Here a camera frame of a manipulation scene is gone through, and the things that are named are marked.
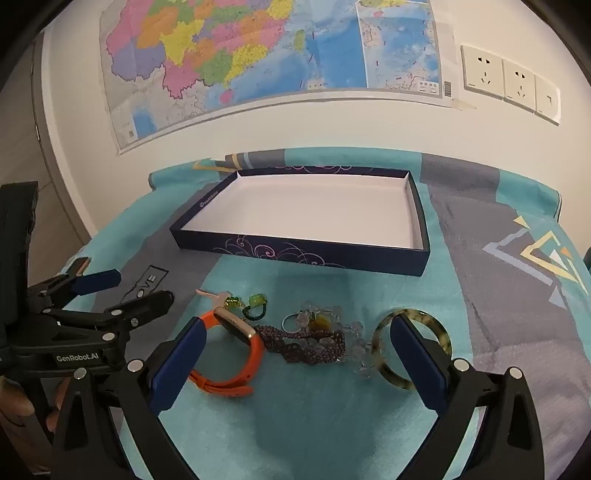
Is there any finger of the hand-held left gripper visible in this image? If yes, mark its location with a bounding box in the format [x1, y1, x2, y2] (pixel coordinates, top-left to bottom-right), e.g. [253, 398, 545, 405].
[25, 257, 122, 305]
[41, 290, 175, 352]

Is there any dark blue cardboard box tray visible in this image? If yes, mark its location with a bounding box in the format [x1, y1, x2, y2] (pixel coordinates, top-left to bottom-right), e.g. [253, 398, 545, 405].
[170, 167, 431, 278]

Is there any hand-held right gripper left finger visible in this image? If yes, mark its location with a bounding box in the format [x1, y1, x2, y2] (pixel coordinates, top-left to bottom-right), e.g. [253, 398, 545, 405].
[51, 316, 208, 480]

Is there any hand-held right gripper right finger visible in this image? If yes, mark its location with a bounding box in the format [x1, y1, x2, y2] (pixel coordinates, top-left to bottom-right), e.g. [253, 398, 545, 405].
[389, 314, 548, 480]

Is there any tortoiseshell bangle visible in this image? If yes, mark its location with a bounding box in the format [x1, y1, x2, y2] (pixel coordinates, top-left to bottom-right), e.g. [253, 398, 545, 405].
[372, 309, 450, 391]

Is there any orange smartwatch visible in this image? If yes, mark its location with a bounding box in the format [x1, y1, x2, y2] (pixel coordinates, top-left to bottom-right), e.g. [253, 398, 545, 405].
[188, 307, 266, 398]

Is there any grey door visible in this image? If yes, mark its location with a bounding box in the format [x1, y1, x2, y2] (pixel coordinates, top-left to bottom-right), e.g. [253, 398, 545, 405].
[0, 32, 93, 259]

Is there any purple beaded bracelet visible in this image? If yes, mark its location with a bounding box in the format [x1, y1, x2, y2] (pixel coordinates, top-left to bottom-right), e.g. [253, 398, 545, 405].
[253, 324, 346, 366]

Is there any white wall socket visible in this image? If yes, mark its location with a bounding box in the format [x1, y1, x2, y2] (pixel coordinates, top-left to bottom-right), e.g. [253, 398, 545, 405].
[460, 44, 506, 100]
[502, 58, 539, 113]

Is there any white wall switch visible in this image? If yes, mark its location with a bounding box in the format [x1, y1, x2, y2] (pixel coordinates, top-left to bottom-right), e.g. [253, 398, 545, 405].
[534, 74, 561, 126]

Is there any clear crystal bead bracelet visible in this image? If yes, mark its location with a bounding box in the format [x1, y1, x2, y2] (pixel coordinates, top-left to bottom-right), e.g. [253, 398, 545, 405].
[295, 301, 376, 381]

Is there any pink small clip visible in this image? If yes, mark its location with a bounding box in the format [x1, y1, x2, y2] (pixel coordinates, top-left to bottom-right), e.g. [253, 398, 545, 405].
[196, 288, 233, 308]

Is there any colourful wall map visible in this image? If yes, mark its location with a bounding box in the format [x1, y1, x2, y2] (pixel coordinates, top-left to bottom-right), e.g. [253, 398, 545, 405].
[99, 0, 458, 155]

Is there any person's left hand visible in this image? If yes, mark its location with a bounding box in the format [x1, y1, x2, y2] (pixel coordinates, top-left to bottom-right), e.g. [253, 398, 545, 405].
[0, 375, 70, 437]

